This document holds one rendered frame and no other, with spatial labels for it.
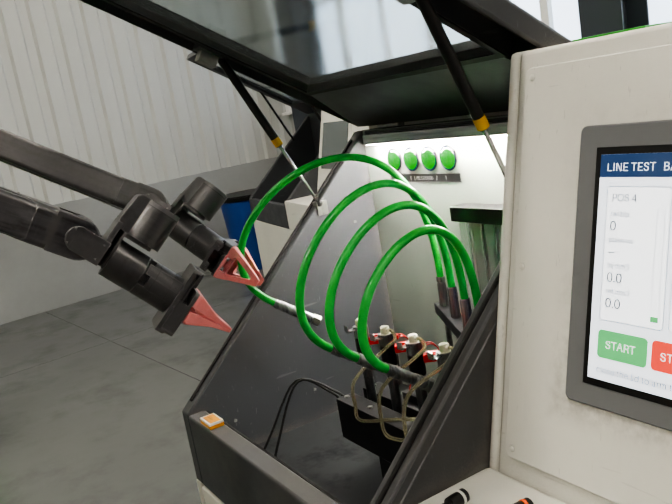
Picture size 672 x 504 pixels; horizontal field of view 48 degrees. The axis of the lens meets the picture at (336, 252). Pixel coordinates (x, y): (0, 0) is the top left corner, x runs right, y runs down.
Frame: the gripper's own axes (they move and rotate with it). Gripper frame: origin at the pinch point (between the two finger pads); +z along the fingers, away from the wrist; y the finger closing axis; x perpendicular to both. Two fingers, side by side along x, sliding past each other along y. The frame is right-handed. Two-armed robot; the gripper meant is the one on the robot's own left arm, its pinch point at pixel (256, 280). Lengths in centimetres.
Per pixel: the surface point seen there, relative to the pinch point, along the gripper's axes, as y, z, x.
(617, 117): -40, 35, -50
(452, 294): 5.1, 31.1, -18.1
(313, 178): 321, -81, -5
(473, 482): -28, 48, -1
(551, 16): 427, -25, -193
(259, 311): 21.0, -0.7, 9.6
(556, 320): -33, 44, -26
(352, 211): 35.3, 1.7, -18.6
